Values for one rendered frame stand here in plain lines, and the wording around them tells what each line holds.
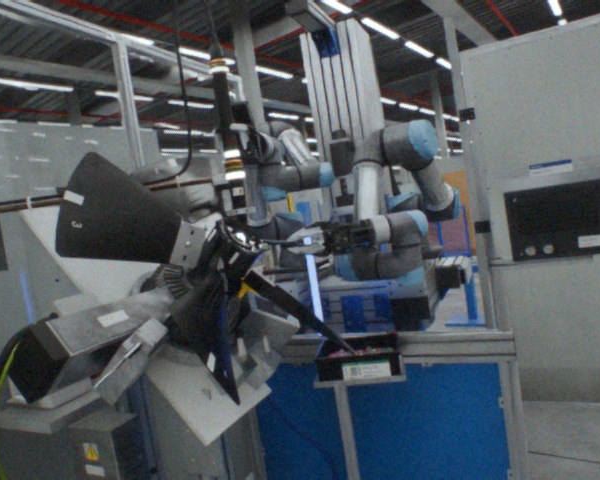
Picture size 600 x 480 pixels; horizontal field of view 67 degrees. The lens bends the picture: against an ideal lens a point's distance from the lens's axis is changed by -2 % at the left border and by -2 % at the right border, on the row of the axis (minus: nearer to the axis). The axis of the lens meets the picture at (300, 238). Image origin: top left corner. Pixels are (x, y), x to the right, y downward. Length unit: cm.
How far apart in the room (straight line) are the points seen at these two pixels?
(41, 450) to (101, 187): 91
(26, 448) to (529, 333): 238
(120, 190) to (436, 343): 92
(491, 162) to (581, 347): 110
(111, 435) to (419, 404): 84
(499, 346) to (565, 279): 148
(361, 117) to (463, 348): 108
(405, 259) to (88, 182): 76
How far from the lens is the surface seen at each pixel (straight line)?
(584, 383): 296
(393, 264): 123
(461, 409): 146
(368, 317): 186
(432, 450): 153
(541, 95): 277
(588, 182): 124
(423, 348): 139
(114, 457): 120
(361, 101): 203
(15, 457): 159
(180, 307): 74
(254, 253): 99
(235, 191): 111
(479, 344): 136
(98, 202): 94
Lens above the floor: 125
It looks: 3 degrees down
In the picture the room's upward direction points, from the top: 9 degrees counter-clockwise
